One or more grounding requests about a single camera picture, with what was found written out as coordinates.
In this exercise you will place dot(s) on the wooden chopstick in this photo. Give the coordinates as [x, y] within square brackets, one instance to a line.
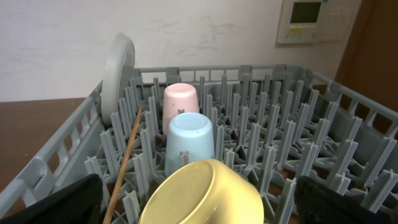
[114, 197]

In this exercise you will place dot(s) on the light blue cup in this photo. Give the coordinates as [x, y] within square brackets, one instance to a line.
[191, 133]

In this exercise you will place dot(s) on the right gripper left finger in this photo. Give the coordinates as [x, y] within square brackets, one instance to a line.
[79, 202]

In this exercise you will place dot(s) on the pink cup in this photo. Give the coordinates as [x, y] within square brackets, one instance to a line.
[179, 96]

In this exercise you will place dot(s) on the grey round plate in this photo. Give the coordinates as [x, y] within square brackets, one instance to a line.
[117, 72]

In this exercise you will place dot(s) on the beige wall control panel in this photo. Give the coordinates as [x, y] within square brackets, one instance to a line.
[312, 21]

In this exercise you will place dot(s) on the grey dishwasher rack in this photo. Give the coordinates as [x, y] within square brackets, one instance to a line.
[270, 125]

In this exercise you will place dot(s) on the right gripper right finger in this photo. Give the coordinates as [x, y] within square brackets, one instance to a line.
[317, 204]

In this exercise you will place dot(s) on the yellow bowl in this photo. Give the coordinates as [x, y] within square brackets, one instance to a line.
[205, 191]

